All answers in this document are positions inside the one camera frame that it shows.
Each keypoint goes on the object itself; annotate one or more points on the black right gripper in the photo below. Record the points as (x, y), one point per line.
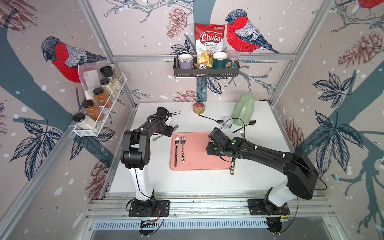
(209, 149)

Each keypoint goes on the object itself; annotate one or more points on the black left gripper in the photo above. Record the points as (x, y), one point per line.
(169, 131)

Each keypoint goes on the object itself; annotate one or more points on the patterned handle steel fork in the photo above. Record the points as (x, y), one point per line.
(177, 140)

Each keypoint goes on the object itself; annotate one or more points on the white handled steel spoon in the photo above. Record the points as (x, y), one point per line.
(183, 141)

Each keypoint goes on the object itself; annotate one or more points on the pink plastic tray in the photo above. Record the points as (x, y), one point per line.
(196, 157)

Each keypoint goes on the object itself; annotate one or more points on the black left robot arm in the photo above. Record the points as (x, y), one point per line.
(136, 154)

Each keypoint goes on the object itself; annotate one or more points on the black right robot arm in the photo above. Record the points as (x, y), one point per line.
(301, 174)

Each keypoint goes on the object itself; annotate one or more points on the black spoon near tin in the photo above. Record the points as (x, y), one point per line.
(217, 121)

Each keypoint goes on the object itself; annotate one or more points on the gold spoon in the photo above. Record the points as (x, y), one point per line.
(231, 166)

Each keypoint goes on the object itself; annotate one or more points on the round gold tin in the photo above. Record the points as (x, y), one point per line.
(199, 108)

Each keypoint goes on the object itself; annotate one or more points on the green thermos jug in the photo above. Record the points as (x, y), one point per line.
(244, 109)

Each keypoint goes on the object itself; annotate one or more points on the purple mug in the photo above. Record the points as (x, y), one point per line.
(185, 61)

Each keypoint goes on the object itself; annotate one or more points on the orange spice jar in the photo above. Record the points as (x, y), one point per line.
(102, 97)
(93, 110)

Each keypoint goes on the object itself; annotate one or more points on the beige spice jar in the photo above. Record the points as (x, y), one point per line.
(108, 87)

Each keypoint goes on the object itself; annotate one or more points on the brown spice jar back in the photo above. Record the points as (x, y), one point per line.
(117, 73)

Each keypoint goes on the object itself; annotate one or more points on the dark green mug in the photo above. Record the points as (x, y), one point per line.
(221, 61)

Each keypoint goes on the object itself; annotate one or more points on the orange spice jar front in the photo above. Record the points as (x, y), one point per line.
(93, 110)

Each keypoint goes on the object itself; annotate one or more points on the pink lidded clear container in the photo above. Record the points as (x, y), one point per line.
(232, 59)

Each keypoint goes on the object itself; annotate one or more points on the black pepper grinder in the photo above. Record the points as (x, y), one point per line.
(108, 73)

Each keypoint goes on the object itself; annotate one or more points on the white powder spice jar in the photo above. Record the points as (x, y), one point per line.
(85, 122)

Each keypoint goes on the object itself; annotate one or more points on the red Chuba chips bag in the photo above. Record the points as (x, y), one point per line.
(209, 40)

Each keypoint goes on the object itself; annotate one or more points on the clear plastic bag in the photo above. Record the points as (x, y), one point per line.
(90, 76)

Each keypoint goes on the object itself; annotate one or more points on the black wall shelf basket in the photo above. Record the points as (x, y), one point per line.
(208, 72)

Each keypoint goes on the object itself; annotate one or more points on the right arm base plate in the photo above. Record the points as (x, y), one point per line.
(257, 207)

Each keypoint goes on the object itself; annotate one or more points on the white wire spice rack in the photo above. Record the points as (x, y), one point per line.
(89, 133)

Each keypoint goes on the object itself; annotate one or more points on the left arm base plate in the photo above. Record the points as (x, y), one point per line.
(148, 208)

